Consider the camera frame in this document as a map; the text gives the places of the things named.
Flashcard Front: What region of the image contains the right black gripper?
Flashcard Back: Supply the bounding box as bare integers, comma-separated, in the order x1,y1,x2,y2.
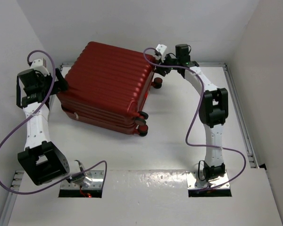
156,51,181,75

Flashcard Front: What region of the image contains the red suitcase blue lining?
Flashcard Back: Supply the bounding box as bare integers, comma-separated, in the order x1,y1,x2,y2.
57,41,162,137

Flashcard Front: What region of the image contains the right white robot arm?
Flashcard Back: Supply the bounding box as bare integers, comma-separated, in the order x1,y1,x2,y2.
155,44,228,181

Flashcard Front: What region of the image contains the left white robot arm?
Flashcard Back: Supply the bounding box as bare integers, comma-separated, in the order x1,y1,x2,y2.
16,68,70,186

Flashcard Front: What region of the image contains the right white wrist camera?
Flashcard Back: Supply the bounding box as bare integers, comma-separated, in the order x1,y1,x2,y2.
155,44,167,62

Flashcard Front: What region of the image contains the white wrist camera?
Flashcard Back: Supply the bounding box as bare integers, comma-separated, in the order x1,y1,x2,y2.
155,44,167,62
30,58,50,76

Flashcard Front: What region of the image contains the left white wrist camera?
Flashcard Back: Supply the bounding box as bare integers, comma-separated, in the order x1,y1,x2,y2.
30,58,50,76

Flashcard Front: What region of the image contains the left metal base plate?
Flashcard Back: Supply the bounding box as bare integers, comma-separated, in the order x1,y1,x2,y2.
60,170,105,190

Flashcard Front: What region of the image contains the metal base plate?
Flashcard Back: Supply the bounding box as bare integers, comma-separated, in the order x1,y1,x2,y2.
186,170,230,190
60,170,105,190

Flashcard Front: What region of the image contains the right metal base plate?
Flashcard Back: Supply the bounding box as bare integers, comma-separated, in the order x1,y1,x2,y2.
186,170,230,190

